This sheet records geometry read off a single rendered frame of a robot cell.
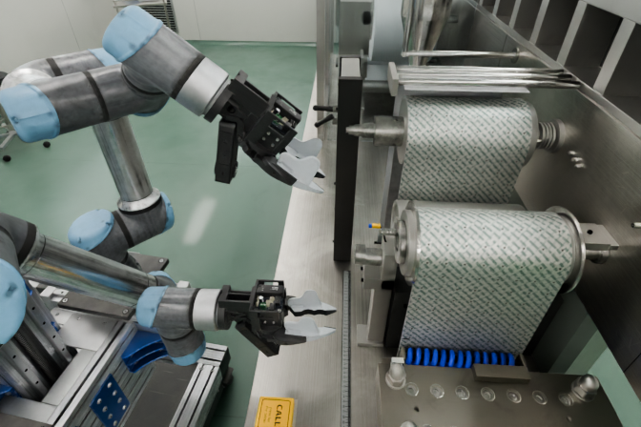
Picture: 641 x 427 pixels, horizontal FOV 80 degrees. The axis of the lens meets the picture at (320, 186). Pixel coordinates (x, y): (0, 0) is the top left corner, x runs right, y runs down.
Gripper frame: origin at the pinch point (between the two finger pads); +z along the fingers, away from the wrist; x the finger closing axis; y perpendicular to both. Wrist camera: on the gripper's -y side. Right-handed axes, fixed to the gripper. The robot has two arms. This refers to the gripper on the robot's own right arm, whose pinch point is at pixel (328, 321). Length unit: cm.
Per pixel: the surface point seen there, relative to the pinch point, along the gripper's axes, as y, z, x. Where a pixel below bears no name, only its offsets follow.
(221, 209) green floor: -109, -81, 160
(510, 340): -2.3, 34.2, -0.4
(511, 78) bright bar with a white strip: 36, 35, 33
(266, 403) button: -16.6, -11.9, -8.0
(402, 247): 17.8, 11.8, 2.7
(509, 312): 6.2, 31.5, -0.4
